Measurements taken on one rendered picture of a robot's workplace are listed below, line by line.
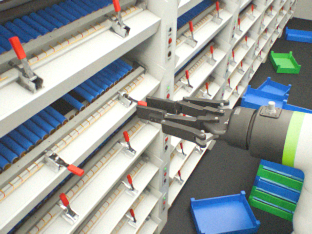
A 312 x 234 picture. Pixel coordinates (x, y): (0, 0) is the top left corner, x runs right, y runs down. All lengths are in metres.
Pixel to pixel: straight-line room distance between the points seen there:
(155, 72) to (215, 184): 1.04
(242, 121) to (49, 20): 0.44
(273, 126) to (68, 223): 0.56
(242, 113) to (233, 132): 0.04
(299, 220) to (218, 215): 1.16
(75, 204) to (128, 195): 0.30
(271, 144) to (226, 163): 1.45
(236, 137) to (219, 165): 1.40
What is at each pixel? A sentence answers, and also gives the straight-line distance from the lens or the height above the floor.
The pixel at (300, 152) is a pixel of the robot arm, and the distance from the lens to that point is 0.50.
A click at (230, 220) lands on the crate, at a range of 1.69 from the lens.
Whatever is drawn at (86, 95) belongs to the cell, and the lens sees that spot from 0.79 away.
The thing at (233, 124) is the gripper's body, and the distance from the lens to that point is 0.52.
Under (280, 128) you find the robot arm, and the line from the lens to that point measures 0.50.
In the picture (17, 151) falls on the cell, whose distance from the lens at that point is 0.68.
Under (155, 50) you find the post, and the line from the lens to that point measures 0.89.
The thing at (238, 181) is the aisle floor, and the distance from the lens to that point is 1.87.
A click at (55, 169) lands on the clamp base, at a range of 0.67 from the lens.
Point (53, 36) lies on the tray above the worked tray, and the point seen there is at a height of 1.15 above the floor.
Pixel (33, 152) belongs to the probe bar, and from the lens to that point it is 0.67.
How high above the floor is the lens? 1.39
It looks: 38 degrees down
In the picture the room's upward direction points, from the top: straight up
